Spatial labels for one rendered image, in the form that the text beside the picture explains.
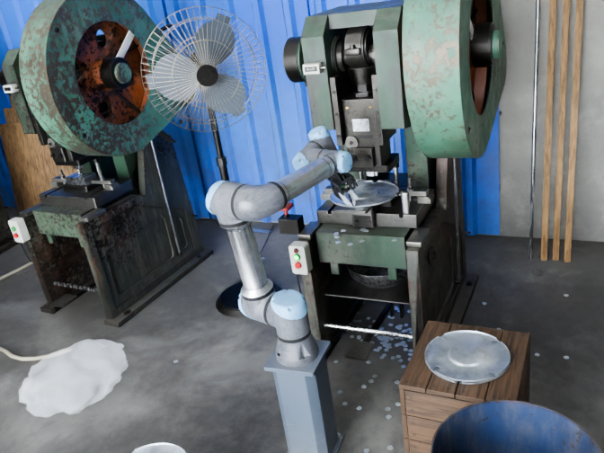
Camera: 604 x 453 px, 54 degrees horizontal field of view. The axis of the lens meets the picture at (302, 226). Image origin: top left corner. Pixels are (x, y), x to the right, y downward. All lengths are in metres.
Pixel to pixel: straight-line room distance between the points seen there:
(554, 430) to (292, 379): 0.83
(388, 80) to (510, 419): 1.26
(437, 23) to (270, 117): 2.20
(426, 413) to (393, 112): 1.11
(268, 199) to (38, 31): 1.57
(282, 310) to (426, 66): 0.91
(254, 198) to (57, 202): 2.00
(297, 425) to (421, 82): 1.26
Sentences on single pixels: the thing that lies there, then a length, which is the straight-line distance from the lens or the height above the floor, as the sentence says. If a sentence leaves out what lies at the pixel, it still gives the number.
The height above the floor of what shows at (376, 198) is 0.78.
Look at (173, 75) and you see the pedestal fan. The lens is 2.89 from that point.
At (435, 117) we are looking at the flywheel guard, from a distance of 2.04.
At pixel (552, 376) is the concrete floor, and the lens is 2.73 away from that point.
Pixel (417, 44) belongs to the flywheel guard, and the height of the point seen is 1.41.
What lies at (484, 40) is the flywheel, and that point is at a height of 1.36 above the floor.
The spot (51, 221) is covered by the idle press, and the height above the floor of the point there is 0.59.
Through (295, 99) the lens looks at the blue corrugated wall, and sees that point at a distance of 3.91.
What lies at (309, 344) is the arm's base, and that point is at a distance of 2.05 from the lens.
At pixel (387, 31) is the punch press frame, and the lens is 2.28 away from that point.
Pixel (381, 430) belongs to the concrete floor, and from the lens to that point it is 2.45.
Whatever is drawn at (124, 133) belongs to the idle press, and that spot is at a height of 1.04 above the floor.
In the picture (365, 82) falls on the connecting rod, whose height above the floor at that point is 1.23.
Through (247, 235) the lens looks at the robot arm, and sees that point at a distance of 1.93.
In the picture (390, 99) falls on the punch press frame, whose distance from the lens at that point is 2.33.
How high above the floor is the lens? 1.68
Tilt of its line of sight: 23 degrees down
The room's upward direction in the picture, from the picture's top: 9 degrees counter-clockwise
